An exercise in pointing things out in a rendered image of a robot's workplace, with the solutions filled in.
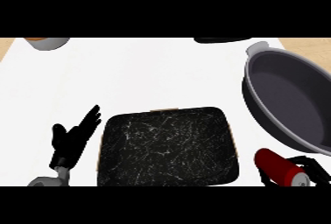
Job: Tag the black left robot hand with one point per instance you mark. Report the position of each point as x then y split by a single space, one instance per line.
71 140

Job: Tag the black scratched tray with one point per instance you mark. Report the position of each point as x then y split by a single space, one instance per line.
167 147

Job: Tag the grey pot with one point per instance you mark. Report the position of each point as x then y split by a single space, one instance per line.
287 96

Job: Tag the black flat object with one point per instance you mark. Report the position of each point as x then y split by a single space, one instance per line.
222 39

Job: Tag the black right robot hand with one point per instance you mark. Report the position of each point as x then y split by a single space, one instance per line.
312 170

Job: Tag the red can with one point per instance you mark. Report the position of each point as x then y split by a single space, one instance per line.
283 169

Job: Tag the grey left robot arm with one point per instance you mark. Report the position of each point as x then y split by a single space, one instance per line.
55 179

